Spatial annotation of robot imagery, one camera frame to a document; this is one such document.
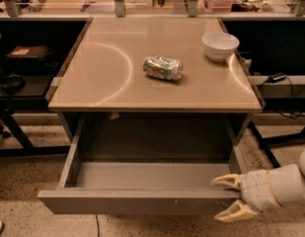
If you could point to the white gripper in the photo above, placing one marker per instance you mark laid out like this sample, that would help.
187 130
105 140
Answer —
255 189

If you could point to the grey top drawer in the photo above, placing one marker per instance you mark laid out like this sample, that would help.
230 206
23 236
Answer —
149 165

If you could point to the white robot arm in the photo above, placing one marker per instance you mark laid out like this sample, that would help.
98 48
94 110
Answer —
287 184

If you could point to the black power adapter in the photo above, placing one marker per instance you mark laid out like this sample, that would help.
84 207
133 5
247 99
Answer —
276 77

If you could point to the white bowl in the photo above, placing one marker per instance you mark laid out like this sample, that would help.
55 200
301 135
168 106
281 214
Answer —
219 46

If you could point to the crushed green soda can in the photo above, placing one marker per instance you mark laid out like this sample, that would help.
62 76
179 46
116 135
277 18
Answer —
164 68

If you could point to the black bag under desk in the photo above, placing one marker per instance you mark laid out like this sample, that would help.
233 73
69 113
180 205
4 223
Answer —
29 60

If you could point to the black headphones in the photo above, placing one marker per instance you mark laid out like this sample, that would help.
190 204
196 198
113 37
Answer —
10 84

